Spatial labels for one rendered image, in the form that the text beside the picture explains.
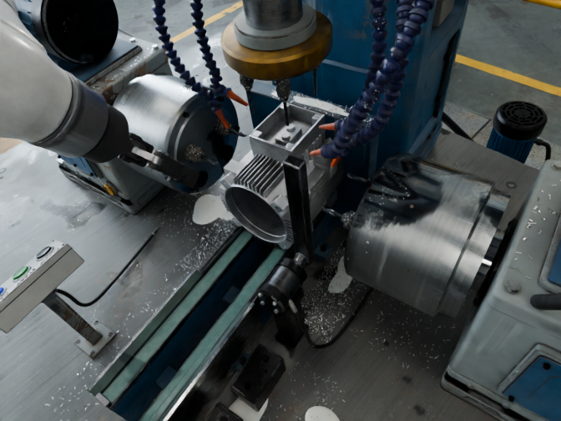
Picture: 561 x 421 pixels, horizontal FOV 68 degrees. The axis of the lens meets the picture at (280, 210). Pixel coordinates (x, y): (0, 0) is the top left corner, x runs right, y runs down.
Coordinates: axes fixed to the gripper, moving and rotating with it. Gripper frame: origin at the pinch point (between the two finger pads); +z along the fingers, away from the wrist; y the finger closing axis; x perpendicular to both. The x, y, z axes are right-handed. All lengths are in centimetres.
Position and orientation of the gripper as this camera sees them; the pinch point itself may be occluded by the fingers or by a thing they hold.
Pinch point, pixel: (181, 174)
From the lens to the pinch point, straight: 71.4
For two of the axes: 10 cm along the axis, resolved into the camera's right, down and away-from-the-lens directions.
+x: -4.3, 9.0, -0.4
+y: -8.2, -3.7, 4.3
